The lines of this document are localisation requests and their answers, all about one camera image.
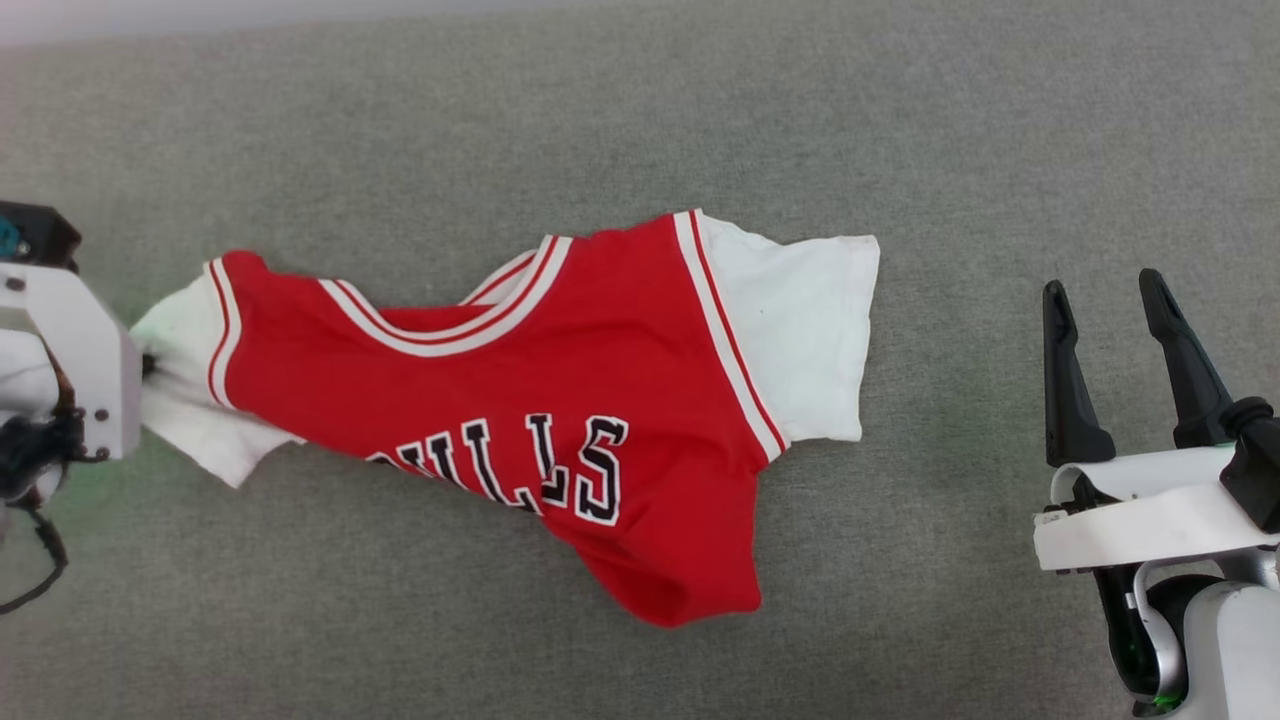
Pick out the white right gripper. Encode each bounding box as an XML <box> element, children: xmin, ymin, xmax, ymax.
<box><xmin>1033</xmin><ymin>268</ymin><xmax>1280</xmax><ymax>576</ymax></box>

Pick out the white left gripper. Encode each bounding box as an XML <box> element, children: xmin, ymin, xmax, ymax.
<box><xmin>0</xmin><ymin>262</ymin><xmax>159</xmax><ymax>462</ymax></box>

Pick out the red white Bulls jersey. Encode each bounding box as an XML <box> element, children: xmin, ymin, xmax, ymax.
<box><xmin>130</xmin><ymin>208</ymin><xmax>882</xmax><ymax>629</ymax></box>

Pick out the grey fabric sofa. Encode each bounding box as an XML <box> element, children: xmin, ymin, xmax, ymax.
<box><xmin>0</xmin><ymin>5</ymin><xmax>1280</xmax><ymax>720</ymax></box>

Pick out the thin black cable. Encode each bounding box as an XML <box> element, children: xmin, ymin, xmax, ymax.
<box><xmin>0</xmin><ymin>503</ymin><xmax>70</xmax><ymax>616</ymax></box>

